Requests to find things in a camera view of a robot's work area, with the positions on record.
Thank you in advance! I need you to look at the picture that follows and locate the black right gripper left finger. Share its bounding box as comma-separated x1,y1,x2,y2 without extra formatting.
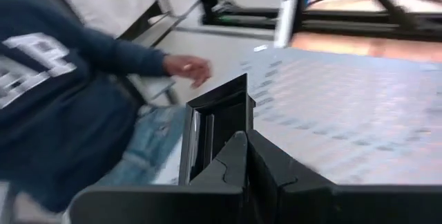
68,131,248,224

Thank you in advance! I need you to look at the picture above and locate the person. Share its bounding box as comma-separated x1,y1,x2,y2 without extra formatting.
0,0,213,214

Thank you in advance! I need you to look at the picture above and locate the black aluminium table frame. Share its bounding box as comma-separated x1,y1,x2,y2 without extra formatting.
288,0,442,42

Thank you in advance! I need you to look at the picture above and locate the person's hand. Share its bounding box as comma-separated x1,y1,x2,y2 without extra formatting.
162,54,212,89

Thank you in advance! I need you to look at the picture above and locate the black small square plate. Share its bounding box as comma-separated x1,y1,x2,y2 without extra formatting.
177,73,256,186

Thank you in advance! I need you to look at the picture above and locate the white upright post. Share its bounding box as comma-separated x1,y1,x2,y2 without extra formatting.
274,0,300,48

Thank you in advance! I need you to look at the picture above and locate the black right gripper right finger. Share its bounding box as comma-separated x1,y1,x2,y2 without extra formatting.
247,129,442,224

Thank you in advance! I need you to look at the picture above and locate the black equipment base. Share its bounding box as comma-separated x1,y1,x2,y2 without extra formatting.
184,0,277,30

